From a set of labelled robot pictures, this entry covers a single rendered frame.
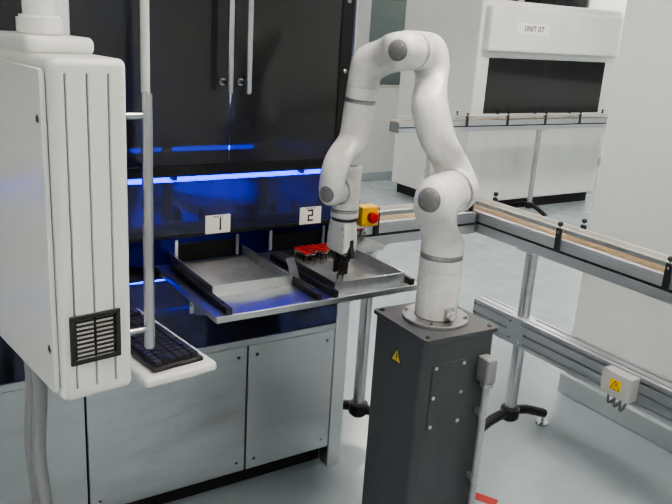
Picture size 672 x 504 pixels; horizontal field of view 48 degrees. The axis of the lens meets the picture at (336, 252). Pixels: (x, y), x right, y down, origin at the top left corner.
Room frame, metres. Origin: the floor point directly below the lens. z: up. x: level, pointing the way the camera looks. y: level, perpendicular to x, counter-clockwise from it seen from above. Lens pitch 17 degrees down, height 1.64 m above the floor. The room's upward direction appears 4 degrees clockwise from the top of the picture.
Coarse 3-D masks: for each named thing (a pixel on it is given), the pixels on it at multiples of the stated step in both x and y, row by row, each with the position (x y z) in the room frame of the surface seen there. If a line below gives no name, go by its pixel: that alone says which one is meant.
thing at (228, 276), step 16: (224, 256) 2.39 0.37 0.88; (240, 256) 2.40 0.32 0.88; (256, 256) 2.33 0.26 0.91; (192, 272) 2.12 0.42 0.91; (208, 272) 2.21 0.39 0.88; (224, 272) 2.22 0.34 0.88; (240, 272) 2.23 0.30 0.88; (256, 272) 2.24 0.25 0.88; (272, 272) 2.24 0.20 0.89; (288, 272) 2.16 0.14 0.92; (208, 288) 2.02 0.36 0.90; (224, 288) 2.02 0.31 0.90; (240, 288) 2.05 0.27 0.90; (256, 288) 2.08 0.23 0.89; (272, 288) 2.10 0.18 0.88
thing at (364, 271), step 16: (288, 256) 2.33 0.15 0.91; (368, 256) 2.40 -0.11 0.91; (320, 272) 2.28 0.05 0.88; (336, 272) 2.29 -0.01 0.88; (352, 272) 2.30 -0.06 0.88; (368, 272) 2.31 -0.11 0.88; (384, 272) 2.32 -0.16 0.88; (400, 272) 2.25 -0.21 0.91; (336, 288) 2.10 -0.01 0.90; (352, 288) 2.13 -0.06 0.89; (368, 288) 2.16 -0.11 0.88
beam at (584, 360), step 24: (480, 312) 3.03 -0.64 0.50; (504, 312) 2.91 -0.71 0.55; (504, 336) 2.90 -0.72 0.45; (528, 336) 2.79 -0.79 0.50; (552, 336) 2.70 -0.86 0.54; (552, 360) 2.69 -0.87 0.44; (576, 360) 2.59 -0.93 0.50; (600, 360) 2.51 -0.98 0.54; (624, 360) 2.50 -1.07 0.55; (648, 384) 2.34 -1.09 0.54; (648, 408) 2.34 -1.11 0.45
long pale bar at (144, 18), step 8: (144, 0) 2.09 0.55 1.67; (144, 8) 2.09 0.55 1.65; (144, 16) 2.09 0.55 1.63; (144, 24) 2.09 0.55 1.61; (144, 32) 2.09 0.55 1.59; (144, 40) 2.09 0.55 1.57; (144, 48) 2.09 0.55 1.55; (144, 56) 2.09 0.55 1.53; (144, 64) 2.09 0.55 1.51; (144, 72) 2.09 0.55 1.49; (144, 80) 2.09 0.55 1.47; (144, 88) 2.09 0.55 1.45
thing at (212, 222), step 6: (210, 216) 2.27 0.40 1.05; (216, 216) 2.28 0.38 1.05; (222, 216) 2.29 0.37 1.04; (228, 216) 2.31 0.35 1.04; (210, 222) 2.27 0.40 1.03; (216, 222) 2.28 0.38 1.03; (222, 222) 2.29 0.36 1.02; (228, 222) 2.31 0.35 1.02; (210, 228) 2.27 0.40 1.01; (216, 228) 2.28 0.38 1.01; (222, 228) 2.29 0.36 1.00; (228, 228) 2.31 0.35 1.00
